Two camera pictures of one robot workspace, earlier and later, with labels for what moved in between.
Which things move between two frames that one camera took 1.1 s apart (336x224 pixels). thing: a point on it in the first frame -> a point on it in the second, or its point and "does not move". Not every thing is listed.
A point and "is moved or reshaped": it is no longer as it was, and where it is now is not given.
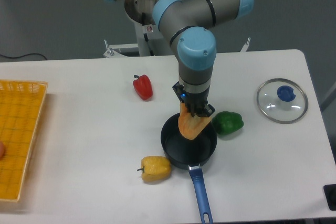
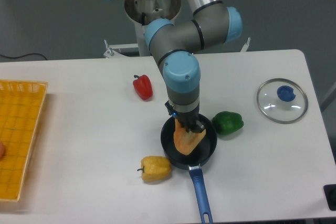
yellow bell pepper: (155, 168) does not move
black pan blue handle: (189, 154) does not move
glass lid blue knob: (282, 100) does not move
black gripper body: (194, 100) -> (188, 118)
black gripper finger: (191, 109) -> (187, 125)
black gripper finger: (205, 110) -> (198, 127)
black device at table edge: (329, 192) does not move
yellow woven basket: (21, 104) does not move
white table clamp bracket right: (245, 47) does not move
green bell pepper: (226, 122) does not move
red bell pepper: (143, 86) does not move
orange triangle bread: (191, 127) is moved or reshaped
